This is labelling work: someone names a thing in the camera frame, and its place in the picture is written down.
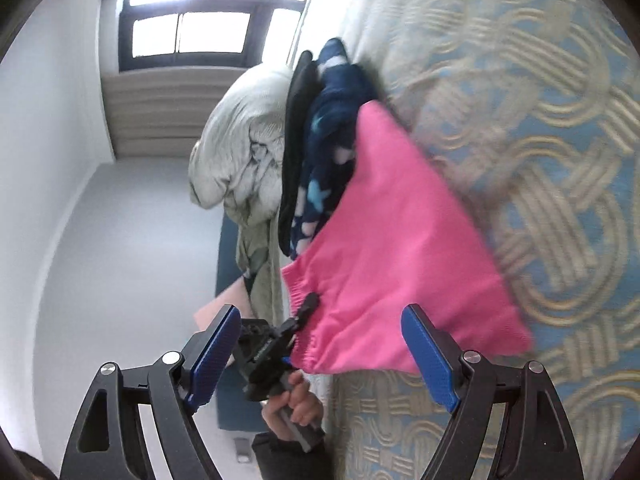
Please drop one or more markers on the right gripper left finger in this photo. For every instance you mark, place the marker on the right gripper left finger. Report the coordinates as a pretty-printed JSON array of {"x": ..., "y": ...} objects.
[{"x": 107, "y": 440}]

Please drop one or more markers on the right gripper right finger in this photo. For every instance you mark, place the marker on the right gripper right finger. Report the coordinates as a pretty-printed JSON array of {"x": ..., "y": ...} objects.
[{"x": 535, "y": 440}]

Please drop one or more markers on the pink pants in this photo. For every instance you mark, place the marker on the pink pants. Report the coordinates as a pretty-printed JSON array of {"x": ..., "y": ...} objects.
[{"x": 398, "y": 236}]

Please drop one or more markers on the dark sleeve forearm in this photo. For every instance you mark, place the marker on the dark sleeve forearm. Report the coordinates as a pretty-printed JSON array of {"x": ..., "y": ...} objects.
[{"x": 286, "y": 460}]

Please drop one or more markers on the person left hand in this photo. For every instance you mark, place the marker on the person left hand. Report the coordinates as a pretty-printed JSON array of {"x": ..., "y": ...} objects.
[{"x": 305, "y": 405}]

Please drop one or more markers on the pink pillow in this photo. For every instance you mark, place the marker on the pink pillow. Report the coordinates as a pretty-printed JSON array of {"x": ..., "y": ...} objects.
[{"x": 210, "y": 345}]

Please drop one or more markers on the grey folded duvet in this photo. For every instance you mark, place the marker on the grey folded duvet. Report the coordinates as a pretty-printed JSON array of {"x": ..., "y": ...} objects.
[{"x": 237, "y": 163}]

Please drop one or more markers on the black flat cushion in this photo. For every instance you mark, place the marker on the black flat cushion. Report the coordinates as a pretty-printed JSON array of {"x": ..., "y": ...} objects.
[{"x": 304, "y": 88}]

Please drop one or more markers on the beige curtain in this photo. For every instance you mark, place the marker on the beige curtain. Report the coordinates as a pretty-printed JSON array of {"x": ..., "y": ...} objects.
[{"x": 161, "y": 112}]

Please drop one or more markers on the navy star fleece blanket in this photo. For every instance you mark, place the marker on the navy star fleece blanket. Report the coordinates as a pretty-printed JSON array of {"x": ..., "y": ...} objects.
[{"x": 329, "y": 142}]

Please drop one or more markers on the window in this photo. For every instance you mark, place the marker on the window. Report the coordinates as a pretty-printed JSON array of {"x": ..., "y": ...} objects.
[{"x": 219, "y": 33}]

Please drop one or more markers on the blue beige patterned bedspread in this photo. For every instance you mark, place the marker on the blue beige patterned bedspread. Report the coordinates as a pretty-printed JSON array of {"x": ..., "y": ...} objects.
[{"x": 530, "y": 109}]

